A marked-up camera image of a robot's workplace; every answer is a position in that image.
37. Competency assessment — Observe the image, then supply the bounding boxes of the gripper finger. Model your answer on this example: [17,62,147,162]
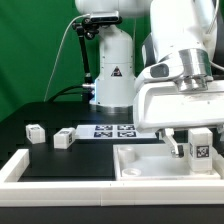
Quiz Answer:
[160,128,184,158]

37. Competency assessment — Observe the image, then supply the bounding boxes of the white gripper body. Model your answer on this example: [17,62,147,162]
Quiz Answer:
[133,81,224,133]

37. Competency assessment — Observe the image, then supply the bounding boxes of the white square tabletop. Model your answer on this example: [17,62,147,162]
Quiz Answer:
[113,144,221,181]

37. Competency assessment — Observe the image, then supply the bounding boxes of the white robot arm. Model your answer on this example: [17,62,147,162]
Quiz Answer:
[75,0,224,157]

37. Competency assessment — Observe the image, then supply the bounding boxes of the white U-shaped fence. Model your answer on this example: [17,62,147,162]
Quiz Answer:
[0,149,224,207]

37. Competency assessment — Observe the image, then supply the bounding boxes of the white marker sheet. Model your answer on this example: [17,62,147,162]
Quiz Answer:
[76,124,156,139]

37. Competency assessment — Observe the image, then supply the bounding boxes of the black base cables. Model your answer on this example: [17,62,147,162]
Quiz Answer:
[46,83,96,103]

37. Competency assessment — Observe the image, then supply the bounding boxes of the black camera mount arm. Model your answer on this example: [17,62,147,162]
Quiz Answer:
[72,18,99,101]

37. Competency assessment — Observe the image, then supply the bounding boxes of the grey mounted camera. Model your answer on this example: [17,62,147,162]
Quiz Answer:
[90,11,119,23]

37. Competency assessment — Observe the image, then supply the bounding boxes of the white camera cable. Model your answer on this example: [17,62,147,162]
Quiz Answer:
[43,13,92,102]

